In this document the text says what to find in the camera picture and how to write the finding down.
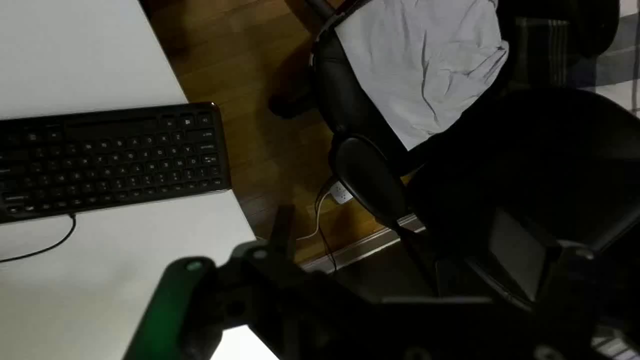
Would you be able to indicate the black office chair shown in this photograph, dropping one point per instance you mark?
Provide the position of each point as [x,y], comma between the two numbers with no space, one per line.
[532,166]

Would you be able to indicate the black computer keyboard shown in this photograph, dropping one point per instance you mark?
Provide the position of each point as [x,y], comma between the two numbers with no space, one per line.
[101,160]

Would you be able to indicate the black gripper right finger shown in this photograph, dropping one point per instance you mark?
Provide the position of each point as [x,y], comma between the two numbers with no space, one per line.
[562,301]

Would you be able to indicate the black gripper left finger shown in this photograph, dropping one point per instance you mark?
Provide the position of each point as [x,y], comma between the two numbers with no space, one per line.
[267,301]

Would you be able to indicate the light grey shirt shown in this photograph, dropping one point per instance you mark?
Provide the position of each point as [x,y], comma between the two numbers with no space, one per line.
[427,66]

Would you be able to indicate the dark plaid cloth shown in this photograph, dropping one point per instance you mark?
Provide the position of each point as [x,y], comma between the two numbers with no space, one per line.
[546,53]

